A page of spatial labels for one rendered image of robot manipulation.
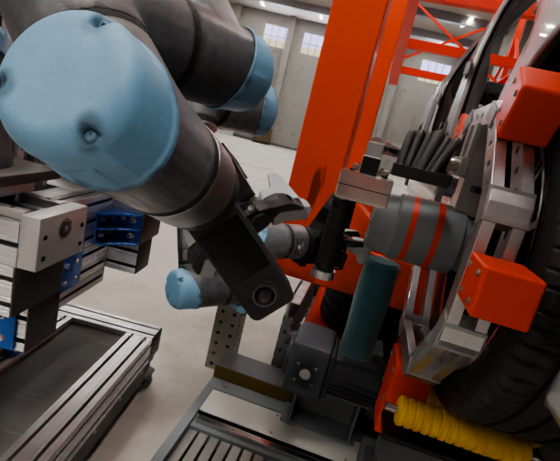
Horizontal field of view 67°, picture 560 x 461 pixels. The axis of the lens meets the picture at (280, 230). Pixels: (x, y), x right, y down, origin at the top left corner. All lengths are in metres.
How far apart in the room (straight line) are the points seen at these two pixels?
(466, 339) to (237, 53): 0.53
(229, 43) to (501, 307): 0.45
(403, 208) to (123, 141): 0.72
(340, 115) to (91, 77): 1.18
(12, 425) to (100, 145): 1.06
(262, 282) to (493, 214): 0.40
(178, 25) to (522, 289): 0.49
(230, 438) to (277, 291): 1.09
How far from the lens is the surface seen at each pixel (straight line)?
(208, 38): 0.35
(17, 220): 0.78
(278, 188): 0.47
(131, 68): 0.21
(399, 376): 0.98
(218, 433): 1.44
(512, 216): 0.68
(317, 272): 0.76
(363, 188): 0.72
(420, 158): 0.71
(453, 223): 0.88
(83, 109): 0.20
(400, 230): 0.86
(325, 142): 1.36
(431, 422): 0.93
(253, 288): 0.37
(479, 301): 0.60
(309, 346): 1.29
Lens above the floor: 0.99
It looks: 13 degrees down
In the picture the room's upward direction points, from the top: 14 degrees clockwise
